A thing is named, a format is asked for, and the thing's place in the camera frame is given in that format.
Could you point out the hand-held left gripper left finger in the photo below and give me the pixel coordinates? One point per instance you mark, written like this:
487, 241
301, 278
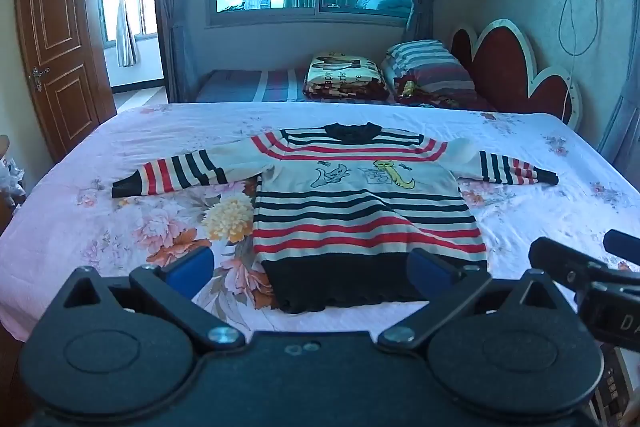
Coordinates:
192, 272

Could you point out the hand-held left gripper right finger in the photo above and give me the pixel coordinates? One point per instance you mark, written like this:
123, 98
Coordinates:
432, 274

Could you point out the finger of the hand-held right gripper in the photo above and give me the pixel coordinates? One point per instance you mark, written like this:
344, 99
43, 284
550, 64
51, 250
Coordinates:
625, 247
565, 262

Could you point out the striped knit sweater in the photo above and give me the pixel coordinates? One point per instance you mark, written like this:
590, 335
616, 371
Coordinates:
350, 217

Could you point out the bed with floral sheet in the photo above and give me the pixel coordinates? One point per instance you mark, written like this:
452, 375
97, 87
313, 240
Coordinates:
100, 147

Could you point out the red printed cloth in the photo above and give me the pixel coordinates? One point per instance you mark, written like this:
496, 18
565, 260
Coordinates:
430, 97

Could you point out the striped mattress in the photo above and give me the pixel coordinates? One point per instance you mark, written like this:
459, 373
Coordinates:
240, 87

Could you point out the white plastic bags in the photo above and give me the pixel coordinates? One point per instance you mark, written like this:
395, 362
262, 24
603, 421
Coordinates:
11, 182

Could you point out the striped pillow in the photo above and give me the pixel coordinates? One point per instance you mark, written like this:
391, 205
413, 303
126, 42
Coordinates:
430, 67

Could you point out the red and white headboard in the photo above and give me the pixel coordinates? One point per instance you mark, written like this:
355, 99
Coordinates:
500, 62

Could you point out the folded printed blanket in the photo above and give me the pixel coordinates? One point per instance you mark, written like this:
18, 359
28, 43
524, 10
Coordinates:
345, 74

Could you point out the white sheer curtain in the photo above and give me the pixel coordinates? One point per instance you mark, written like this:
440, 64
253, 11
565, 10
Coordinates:
124, 7

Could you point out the brown wooden door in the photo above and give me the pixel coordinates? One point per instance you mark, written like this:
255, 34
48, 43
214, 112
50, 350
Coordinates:
60, 32

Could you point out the blue quilt behind glass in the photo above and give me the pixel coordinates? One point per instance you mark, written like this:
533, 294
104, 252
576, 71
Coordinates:
385, 2

